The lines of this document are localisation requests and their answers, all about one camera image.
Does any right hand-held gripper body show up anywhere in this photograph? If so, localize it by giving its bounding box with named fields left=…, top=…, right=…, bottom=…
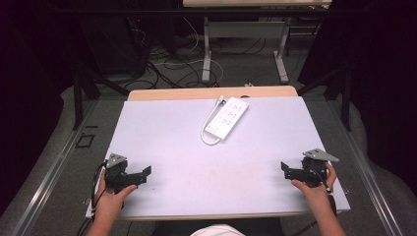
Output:
left=296, top=147, right=340, bottom=189

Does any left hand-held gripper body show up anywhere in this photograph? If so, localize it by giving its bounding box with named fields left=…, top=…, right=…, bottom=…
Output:
left=103, top=152, right=139, bottom=195

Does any person's right hand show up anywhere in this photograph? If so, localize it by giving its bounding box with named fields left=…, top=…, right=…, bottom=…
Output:
left=290, top=161, right=338, bottom=212

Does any person's left hand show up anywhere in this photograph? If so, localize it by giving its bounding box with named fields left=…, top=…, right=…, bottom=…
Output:
left=93, top=170, right=138, bottom=224

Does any white table mat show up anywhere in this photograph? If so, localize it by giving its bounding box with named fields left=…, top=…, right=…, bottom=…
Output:
left=86, top=95, right=352, bottom=220

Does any black metal stand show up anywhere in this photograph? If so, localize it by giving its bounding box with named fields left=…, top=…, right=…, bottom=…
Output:
left=71, top=63, right=131, bottom=131
left=296, top=63, right=354, bottom=133

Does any white power strip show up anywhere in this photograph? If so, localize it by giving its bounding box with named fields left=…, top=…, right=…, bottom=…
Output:
left=204, top=95, right=250, bottom=143

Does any person's dark clothing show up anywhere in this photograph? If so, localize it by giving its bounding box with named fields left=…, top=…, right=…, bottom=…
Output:
left=152, top=217, right=287, bottom=236

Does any white desk with metal legs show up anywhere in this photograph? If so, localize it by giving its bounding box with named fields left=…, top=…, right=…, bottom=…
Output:
left=182, top=0, right=332, bottom=85

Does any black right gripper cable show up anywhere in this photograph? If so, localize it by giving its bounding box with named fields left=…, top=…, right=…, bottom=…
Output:
left=290, top=163, right=338, bottom=236

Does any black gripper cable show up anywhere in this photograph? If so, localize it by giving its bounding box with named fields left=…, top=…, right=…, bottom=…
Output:
left=76, top=159, right=110, bottom=236
left=290, top=163, right=338, bottom=236

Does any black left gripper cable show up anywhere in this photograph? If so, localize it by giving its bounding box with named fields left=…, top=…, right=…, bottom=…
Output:
left=76, top=159, right=110, bottom=236

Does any aluminium floor rail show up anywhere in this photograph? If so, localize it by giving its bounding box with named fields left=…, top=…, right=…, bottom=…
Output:
left=328, top=97, right=406, bottom=236
left=9, top=97, right=99, bottom=236

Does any white power strip cable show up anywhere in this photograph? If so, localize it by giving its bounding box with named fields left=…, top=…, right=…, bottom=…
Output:
left=200, top=94, right=228, bottom=147

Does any tangle of floor cables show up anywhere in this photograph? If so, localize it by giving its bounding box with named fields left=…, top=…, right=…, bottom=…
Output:
left=124, top=16, right=267, bottom=89

